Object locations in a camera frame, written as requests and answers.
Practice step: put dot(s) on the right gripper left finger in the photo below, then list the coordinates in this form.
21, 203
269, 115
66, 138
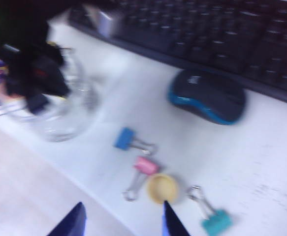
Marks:
72, 223

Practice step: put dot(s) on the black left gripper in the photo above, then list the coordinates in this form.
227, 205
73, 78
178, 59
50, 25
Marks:
40, 73

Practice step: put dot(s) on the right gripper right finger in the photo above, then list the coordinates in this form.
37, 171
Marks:
172, 223

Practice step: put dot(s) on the round transparent plastic jar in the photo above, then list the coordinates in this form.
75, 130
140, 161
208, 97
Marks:
79, 118

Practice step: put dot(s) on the beige tape roll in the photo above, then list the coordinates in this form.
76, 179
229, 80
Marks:
161, 188

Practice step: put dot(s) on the teal binder clip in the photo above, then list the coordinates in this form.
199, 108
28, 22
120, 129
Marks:
215, 222

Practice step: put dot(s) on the pink binder clip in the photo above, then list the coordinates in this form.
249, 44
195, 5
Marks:
145, 165

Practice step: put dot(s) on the blue binder clip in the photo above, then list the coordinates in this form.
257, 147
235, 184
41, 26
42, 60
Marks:
123, 138

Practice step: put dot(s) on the white desk riser shelf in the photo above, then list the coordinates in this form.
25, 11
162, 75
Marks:
256, 159

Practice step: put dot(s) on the silver monitor stand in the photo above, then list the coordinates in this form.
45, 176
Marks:
106, 19

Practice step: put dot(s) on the black and blue mouse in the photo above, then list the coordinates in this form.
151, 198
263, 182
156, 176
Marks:
207, 96

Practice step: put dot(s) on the black computer keyboard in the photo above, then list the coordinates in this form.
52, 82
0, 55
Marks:
207, 37

